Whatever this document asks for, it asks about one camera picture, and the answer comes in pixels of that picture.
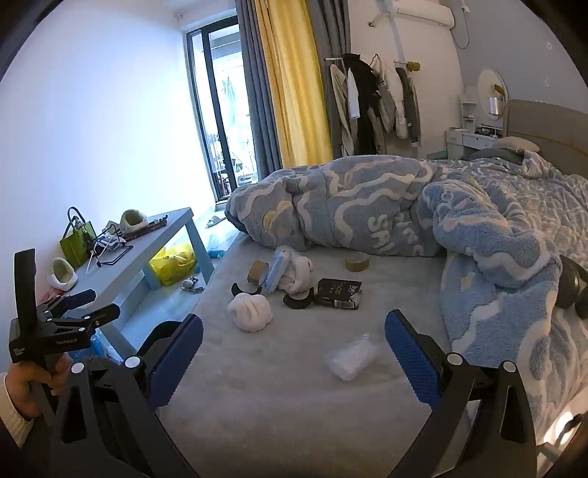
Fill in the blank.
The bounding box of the round mirror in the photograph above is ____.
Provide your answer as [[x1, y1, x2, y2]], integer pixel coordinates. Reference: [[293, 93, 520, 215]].
[[477, 68, 509, 121]]

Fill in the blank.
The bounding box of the light blue table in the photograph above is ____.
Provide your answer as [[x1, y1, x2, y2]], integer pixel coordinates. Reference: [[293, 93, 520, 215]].
[[43, 208, 215, 364]]

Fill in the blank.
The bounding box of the person's left hand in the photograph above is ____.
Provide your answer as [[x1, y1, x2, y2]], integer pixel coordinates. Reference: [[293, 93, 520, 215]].
[[0, 353, 73, 420]]

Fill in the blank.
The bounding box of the black coat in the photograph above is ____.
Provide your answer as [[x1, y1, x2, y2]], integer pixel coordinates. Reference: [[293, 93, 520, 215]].
[[342, 53, 385, 156]]

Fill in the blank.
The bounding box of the grey curtain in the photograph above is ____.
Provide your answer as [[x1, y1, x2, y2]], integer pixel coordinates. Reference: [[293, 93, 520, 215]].
[[305, 0, 352, 152], [235, 0, 284, 183]]

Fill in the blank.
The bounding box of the person's left forearm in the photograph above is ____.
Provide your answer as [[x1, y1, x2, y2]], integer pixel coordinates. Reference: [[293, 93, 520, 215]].
[[0, 371, 36, 447]]

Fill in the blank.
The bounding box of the blue printed fleece blanket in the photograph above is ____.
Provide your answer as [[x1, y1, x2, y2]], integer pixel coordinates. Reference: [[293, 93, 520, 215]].
[[225, 149, 588, 442]]

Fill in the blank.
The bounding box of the light grey pillow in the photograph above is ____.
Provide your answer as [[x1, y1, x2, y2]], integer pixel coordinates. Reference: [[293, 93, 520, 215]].
[[494, 135, 541, 155]]

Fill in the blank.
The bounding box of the grey bed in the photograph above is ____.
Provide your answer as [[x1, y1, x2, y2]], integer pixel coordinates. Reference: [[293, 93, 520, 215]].
[[156, 99, 588, 478]]

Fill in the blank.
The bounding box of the clear plastic wrap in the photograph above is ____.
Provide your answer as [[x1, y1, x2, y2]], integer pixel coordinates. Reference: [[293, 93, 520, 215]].
[[325, 331, 380, 382]]

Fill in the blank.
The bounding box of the blue tissue packet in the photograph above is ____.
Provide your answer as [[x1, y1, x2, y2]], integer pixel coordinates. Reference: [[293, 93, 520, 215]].
[[266, 248, 295, 293]]

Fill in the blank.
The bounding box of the white vanity table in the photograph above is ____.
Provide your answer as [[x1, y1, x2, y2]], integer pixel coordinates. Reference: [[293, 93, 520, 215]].
[[444, 126, 502, 161]]

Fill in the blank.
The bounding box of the black round object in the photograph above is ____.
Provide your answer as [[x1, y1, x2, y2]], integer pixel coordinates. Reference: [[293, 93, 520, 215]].
[[555, 254, 588, 319]]

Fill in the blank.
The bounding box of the yellow plastic bag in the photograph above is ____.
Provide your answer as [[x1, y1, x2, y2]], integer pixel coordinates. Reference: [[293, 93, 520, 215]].
[[148, 243, 197, 287]]

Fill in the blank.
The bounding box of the clothes rack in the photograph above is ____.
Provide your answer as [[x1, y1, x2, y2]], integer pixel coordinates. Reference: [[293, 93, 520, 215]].
[[325, 53, 422, 157]]

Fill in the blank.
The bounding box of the black packet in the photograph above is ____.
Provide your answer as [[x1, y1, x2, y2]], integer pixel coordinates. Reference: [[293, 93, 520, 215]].
[[316, 278, 363, 311]]

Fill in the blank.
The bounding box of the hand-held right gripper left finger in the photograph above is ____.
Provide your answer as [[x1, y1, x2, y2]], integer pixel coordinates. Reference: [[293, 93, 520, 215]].
[[48, 314, 205, 478]]

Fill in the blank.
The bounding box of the beige coat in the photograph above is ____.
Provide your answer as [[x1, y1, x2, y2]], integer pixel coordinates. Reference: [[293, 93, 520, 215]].
[[329, 63, 351, 153]]

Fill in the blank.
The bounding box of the grey and white jacket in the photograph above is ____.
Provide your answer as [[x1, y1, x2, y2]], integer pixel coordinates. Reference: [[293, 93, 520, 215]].
[[377, 60, 422, 147]]

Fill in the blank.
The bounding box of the white cloth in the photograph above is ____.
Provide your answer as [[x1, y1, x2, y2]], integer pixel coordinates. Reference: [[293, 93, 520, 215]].
[[280, 246, 316, 295]]

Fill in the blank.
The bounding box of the white air conditioner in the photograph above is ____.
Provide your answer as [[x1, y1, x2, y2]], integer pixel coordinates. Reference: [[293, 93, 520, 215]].
[[383, 0, 456, 29]]

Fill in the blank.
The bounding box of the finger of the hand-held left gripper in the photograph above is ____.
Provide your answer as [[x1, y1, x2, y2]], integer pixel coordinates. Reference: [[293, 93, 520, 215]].
[[46, 303, 121, 332], [36, 289, 97, 320]]

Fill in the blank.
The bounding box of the green handbag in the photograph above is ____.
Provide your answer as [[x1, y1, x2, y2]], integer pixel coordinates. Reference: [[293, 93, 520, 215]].
[[61, 207, 96, 270]]

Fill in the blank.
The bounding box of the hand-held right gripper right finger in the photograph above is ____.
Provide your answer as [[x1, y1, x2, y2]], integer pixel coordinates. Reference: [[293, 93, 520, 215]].
[[384, 309, 538, 478]]

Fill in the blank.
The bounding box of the white desktop shelf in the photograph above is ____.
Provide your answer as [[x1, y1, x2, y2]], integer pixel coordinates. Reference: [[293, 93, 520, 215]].
[[460, 94, 479, 132]]

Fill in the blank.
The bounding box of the white crumpled cloth lump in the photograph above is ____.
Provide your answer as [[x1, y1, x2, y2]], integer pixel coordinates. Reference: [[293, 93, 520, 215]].
[[227, 293, 275, 333]]

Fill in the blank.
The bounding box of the blue printed bag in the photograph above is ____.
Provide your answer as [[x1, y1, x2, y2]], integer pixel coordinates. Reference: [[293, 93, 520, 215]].
[[69, 330, 112, 365]]

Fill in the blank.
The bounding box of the dark wooden stick bundle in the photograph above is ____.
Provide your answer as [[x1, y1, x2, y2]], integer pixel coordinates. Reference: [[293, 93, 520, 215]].
[[123, 214, 169, 240]]

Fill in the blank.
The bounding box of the yellow curtain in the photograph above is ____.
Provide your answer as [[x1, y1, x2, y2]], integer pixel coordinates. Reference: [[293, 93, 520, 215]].
[[255, 0, 334, 169]]

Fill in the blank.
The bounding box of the black framed glass door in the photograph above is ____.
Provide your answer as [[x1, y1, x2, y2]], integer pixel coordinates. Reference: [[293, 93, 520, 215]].
[[186, 25, 256, 204]]

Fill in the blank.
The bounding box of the cardboard tape roll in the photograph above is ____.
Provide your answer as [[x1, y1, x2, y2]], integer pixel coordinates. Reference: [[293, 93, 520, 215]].
[[247, 259, 272, 284]]

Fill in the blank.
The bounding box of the black wire stand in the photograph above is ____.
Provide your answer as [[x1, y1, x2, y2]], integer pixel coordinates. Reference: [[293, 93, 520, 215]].
[[89, 229, 134, 268]]

